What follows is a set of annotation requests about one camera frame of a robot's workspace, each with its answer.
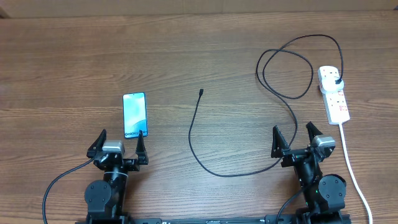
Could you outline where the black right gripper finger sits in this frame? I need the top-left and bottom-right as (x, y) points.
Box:
(306, 121), (323, 144)
(271, 126), (290, 158)

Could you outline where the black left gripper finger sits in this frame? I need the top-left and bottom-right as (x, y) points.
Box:
(136, 130), (149, 165)
(86, 129), (107, 158)

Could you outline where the black USB charging cable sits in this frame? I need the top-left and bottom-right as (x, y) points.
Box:
(188, 34), (345, 178)

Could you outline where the blue Samsung Galaxy smartphone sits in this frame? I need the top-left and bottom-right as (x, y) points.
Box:
(123, 92), (148, 139)

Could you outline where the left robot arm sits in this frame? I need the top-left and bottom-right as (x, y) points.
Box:
(85, 129), (149, 224)

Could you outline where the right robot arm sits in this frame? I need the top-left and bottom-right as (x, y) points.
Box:
(265, 122), (351, 223)

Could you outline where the white charger plug adapter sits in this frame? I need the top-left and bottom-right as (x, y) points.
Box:
(320, 77), (345, 94)

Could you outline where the white power strip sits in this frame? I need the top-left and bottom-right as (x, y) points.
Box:
(318, 66), (350, 125)

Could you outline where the white power strip cord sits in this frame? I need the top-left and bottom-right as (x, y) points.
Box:
(338, 123), (374, 224)

